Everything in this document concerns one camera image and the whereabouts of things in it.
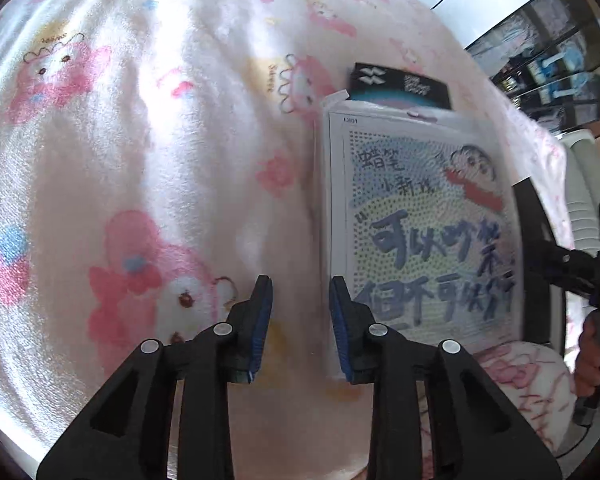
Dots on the dark glass display cabinet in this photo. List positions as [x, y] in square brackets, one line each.
[544, 58]

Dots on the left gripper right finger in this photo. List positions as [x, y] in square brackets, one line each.
[475, 431]

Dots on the black Smart Devil box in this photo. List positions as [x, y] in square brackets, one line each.
[396, 88]

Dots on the pink cartoon print bedsheet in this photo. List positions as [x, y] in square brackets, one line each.
[156, 156]

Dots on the cartoon bead art kit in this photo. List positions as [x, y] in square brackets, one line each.
[419, 219]

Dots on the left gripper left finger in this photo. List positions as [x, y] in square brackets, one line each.
[123, 432]

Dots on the grey padded headboard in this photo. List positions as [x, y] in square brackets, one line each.
[583, 189]

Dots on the person's right hand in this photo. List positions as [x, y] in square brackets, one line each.
[587, 371]

